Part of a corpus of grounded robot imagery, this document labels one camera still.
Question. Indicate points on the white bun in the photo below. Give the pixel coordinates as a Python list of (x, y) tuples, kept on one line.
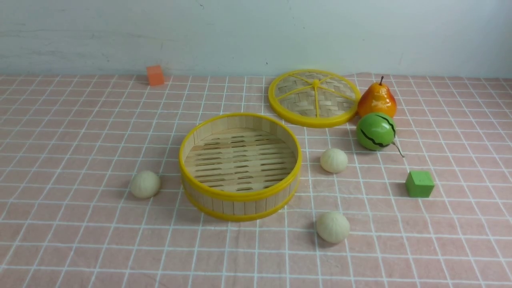
[(145, 184), (332, 227), (334, 160)]

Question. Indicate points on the yellow rimmed bamboo steamer tray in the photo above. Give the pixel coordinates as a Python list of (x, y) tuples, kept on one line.
[(240, 166)]

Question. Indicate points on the yellow rimmed bamboo steamer lid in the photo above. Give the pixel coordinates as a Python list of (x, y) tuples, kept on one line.
[(314, 98)]

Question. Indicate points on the green toy watermelon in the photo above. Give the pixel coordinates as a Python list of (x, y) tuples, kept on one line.
[(376, 131)]

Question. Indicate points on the orange cube block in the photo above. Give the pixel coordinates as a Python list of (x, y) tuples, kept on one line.
[(155, 75)]

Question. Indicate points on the orange toy pear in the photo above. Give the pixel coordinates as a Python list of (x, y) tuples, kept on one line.
[(377, 98)]

